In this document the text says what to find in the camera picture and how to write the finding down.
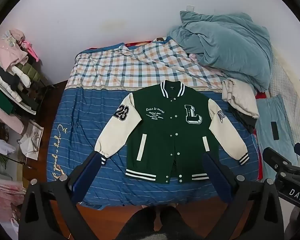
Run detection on embroidered cloth bag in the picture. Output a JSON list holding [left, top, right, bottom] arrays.
[[19, 120, 44, 160]]

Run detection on pink floral cloth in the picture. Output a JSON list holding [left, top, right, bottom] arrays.
[[0, 177, 25, 230]]

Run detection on blue striped bed sheet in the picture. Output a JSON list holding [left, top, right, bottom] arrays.
[[46, 85, 262, 209]]

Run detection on plaid quilt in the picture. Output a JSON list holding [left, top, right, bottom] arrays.
[[66, 39, 227, 92]]

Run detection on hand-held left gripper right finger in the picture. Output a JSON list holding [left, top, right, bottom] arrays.
[[201, 152, 284, 240]]

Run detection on clothes rack with clothes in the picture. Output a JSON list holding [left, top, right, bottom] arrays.
[[0, 29, 58, 135]]

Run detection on beige cloth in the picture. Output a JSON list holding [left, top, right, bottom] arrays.
[[221, 78, 260, 119]]

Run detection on person's legs in dark pants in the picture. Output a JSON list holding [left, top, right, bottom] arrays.
[[126, 206, 190, 240]]

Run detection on pink hanger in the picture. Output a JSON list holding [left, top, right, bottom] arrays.
[[22, 40, 40, 62]]

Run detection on white textured blanket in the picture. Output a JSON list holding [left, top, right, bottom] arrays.
[[269, 52, 300, 145]]

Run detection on dark cloth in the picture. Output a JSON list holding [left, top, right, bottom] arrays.
[[227, 104, 258, 134]]

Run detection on teal duvet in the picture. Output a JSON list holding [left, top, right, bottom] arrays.
[[166, 10, 273, 93]]

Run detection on black phone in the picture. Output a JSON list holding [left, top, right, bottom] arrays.
[[270, 121, 280, 140]]

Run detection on green and cream varsity jacket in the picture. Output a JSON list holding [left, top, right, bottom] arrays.
[[94, 80, 250, 184]]

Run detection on light blue pillow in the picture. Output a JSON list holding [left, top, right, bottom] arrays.
[[255, 94, 299, 180]]

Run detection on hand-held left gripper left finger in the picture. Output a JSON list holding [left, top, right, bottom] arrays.
[[18, 152, 103, 240]]

